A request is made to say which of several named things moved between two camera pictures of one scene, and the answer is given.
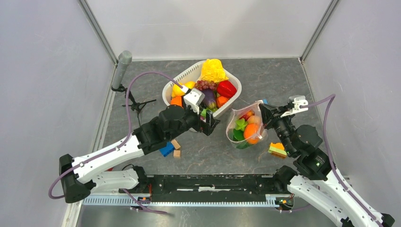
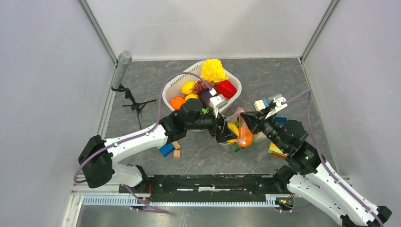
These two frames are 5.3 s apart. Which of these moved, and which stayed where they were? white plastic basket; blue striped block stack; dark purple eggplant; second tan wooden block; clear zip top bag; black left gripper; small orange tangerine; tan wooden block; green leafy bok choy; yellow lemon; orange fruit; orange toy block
Moved: orange fruit; yellow lemon; green leafy bok choy; black left gripper
Stayed: dark purple eggplant; tan wooden block; small orange tangerine; orange toy block; white plastic basket; blue striped block stack; second tan wooden block; clear zip top bag
